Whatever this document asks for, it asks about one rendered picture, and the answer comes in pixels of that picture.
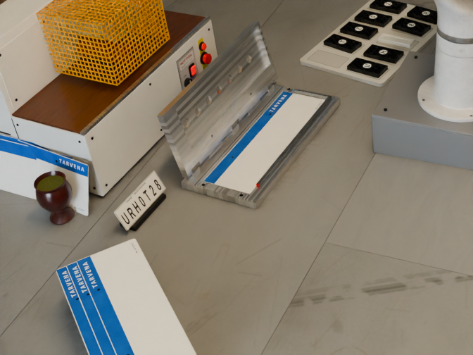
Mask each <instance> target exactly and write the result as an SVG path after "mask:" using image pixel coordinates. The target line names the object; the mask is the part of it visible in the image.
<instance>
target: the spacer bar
mask: <svg viewBox="0 0 473 355"><path fill-rule="evenodd" d="M378 42H382V43H386V44H392V45H396V46H402V47H406V48H410V47H411V46H412V45H413V44H414V43H415V40H414V39H410V38H406V37H400V36H396V35H390V34H386V33H382V34H381V35H380V36H379V38H378Z"/></svg>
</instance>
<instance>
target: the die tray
mask: <svg viewBox="0 0 473 355"><path fill-rule="evenodd" d="M373 1H374V0H370V1H368V2H367V3H366V4H365V5H364V6H363V7H362V8H360V9H359V10H358V11H357V12H355V13H354V14H353V15H352V16H351V17H350V18H349V19H348V20H346V21H345V22H344V23H342V24H341V25H340V26H339V27H337V28H336V29H335V30H334V31H333V32H332V33H331V34H330V35H328V36H327V37H326V38H324V39H323V40H322V41H321V42H320V43H319V44H318V45H316V46H315V47H314V48H313V49H311V50H310V51H309V52H308V53H307V54H306V55H305V56H303V57H302V58H301V59H300V63H301V65H304V66H308V67H311V68H316V69H318V70H323V71H326V72H328V73H333V74H335V75H340V76H343V77H347V78H350V79H353V80H357V81H360V82H364V83H367V84H370V85H374V86H377V87H383V86H384V85H385V84H386V83H387V82H388V81H389V80H390V79H391V78H392V77H393V76H394V75H395V74H396V72H397V71H398V69H399V68H400V66H401V64H402V62H403V61H404V59H405V57H406V56H407V54H408V52H409V51H415V52H420V51H421V50H422V49H423V48H424V47H425V46H426V45H427V44H428V43H430V41H431V40H432V39H433V38H435V36H436V31H437V24H436V25H435V24H432V23H428V22H425V21H422V20H418V19H414V18H410V17H407V12H409V11H410V10H411V9H413V8H414V7H416V6H413V5H410V4H407V8H405V9H404V10H403V11H402V12H401V13H400V14H399V15H398V14H395V13H389V12H386V11H380V10H376V9H373V8H370V4H371V3H372V2H373ZM362 10H366V11H371V12H375V13H381V14H384V15H390V16H392V21H391V22H389V23H388V24H387V25H386V26H385V27H379V26H376V25H370V24H367V23H361V22H358V21H355V17H356V16H357V14H359V13H360V12H361V11H362ZM400 18H407V19H410V20H414V21H417V22H421V23H425V24H428V25H431V29H430V30H429V31H428V32H427V33H425V34H424V35H423V36H422V37H420V36H417V35H413V34H410V33H407V32H403V31H400V30H396V29H393V28H392V25H393V24H394V23H395V22H396V21H397V20H399V19H400ZM349 21H350V22H353V23H358V24H361V25H366V26H370V27H375V28H378V33H377V34H376V35H375V36H373V37H372V38H371V39H370V40H367V39H363V38H359V37H354V36H351V35H347V34H344V33H340V29H341V28H342V27H343V26H344V25H345V24H346V23H348V22H349ZM382 33H386V34H390V35H396V36H400V37H406V38H410V39H414V40H415V43H414V44H413V45H412V46H411V47H410V48H406V47H402V46H396V45H392V44H386V43H382V42H378V38H379V36H380V35H381V34H382ZM333 34H336V35H341V36H343V37H347V38H349V39H354V40H356V41H359V42H362V46H361V47H360V48H358V49H357V50H356V51H354V52H353V53H351V54H350V53H347V52H345V51H341V50H338V49H335V48H332V47H330V46H325V45H324V40H326V39H327V38H328V37H330V36H332V35H333ZM372 44H374V45H378V46H384V47H387V48H390V49H396V50H400V51H404V55H403V56H402V57H401V58H400V59H399V61H398V62H397V63H396V64H395V63H389V62H386V61H380V60H377V59H373V58H368V57H364V56H363V53H364V52H365V51H366V50H367V49H368V48H369V47H370V46H371V45H372ZM356 57H357V58H362V59H365V60H368V61H373V62H376V63H380V64H384V65H387V66H388V70H387V71H386V72H385V73H384V74H383V75H381V76H380V77H379V78H376V77H372V76H369V75H364V74H361V73H357V72H353V71H351V70H347V65H348V64H349V63H351V62H352V61H353V60H354V59H355V58H356Z"/></svg>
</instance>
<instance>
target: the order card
mask: <svg viewBox="0 0 473 355"><path fill-rule="evenodd" d="M165 190H166V187H165V185H164V184H163V183H162V181H161V180H160V178H159V177H158V175H157V173H156V172H155V171H153V172H152V173H151V174H150V175H149V176H148V177H147V178H146V179H145V180H144V181H143V182H142V183H141V184H140V186H138V188H136V189H135V190H134V191H133V193H131V195H129V196H128V198H126V200H125V201H124V202H123V203H122V204H121V205H120V206H119V207H118V208H117V209H116V210H115V211H114V214H115V215H116V216H117V218H118V220H119V221H120V222H121V224H122V225H123V227H124V228H125V229H126V230H129V229H130V228H131V227H132V226H133V224H134V223H135V222H136V221H137V220H138V219H139V218H140V217H141V215H142V214H143V213H144V212H145V211H146V210H147V209H148V208H149V207H150V205H151V204H152V203H153V202H154V201H155V200H156V199H157V198H158V197H159V196H160V195H161V194H162V193H163V192H164V191H165Z"/></svg>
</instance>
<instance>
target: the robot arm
mask: <svg viewBox="0 0 473 355"><path fill-rule="evenodd" d="M434 2H435V4H436V7H437V31H436V54H435V66H434V76H432V77H430V78H428V79H427V80H425V81H424V82H423V83H422V84H421V85H420V88H419V89H418V94H417V98H418V102H419V104H420V106H421V107H422V108H423V109H424V110H425V111H426V112H427V113H428V114H430V115H432V116H434V117H436V118H439V119H441V120H447V121H451V122H459V123H464V122H472V121H473V0H434Z"/></svg>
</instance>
